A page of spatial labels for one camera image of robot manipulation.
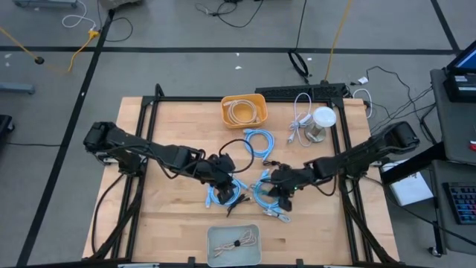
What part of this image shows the light blue cable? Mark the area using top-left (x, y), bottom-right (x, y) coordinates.
top-left (253, 168), bottom-right (286, 211)
top-left (242, 128), bottom-right (277, 162)
top-left (205, 177), bottom-right (249, 208)

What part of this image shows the grey furniture foot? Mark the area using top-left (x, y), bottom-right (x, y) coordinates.
top-left (0, 81), bottom-right (36, 95)

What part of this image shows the clear cup with white lid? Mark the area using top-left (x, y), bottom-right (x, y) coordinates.
top-left (303, 106), bottom-right (338, 144)

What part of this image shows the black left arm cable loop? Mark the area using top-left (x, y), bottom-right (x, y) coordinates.
top-left (218, 138), bottom-right (256, 174)

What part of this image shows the white looped cable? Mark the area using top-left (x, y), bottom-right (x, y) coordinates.
top-left (351, 88), bottom-right (373, 120)

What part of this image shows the black arm base cable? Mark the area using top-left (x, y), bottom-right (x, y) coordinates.
top-left (90, 172), bottom-right (129, 261)

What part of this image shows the yellow floor cable with plug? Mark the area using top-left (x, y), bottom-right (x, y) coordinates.
top-left (0, 26), bottom-right (101, 74)

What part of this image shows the laptop screen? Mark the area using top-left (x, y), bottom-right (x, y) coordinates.
top-left (446, 38), bottom-right (476, 74)

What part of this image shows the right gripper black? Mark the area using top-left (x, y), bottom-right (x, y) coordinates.
top-left (267, 163), bottom-right (316, 213)

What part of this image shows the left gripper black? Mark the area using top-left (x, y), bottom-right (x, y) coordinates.
top-left (202, 153), bottom-right (238, 205)

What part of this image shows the thin black floor cable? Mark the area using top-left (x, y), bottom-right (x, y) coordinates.
top-left (95, 0), bottom-right (134, 43)

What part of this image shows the tangled black floor cable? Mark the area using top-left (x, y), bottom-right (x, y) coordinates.
top-left (194, 0), bottom-right (266, 29)

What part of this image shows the white bundled cable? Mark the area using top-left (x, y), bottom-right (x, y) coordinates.
top-left (286, 92), bottom-right (315, 148)

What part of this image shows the rose cable bundle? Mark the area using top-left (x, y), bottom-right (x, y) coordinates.
top-left (213, 229), bottom-right (259, 259)

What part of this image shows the white floor cable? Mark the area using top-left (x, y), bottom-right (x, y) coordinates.
top-left (60, 0), bottom-right (97, 31)

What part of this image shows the white box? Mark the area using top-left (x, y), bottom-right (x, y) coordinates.
top-left (380, 159), bottom-right (435, 208)

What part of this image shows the backlit black keyboard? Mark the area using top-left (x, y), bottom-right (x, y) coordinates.
top-left (442, 182), bottom-right (476, 226)

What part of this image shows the silver white cable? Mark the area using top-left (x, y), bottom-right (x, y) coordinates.
top-left (261, 208), bottom-right (292, 224)

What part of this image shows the long yellow floor cable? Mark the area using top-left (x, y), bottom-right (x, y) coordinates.
top-left (324, 0), bottom-right (353, 82)

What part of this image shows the beige USB cable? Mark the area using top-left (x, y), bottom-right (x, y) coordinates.
top-left (222, 98), bottom-right (260, 127)

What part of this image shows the black device with labels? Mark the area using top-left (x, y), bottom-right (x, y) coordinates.
top-left (442, 69), bottom-right (476, 104)

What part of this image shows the black cable with coil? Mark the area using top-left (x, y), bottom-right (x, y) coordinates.
top-left (287, 0), bottom-right (311, 84)

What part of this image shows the black aluminium table frame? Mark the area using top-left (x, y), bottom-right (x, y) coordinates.
top-left (87, 83), bottom-right (401, 267)

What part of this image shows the orange plastic bin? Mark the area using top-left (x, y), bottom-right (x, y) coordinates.
top-left (220, 93), bottom-right (269, 130)

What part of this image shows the black cart bar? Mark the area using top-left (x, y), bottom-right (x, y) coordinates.
top-left (379, 141), bottom-right (448, 186)

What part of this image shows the grey equipment base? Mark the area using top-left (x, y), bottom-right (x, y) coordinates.
top-left (13, 0), bottom-right (80, 10)

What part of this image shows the black box at floor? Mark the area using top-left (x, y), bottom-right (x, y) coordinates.
top-left (0, 114), bottom-right (16, 145)

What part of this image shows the black cables to desk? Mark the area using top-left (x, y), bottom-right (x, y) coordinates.
top-left (365, 66), bottom-right (437, 135)

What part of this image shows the grey desk cart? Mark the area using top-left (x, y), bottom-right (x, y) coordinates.
top-left (428, 68), bottom-right (476, 257)

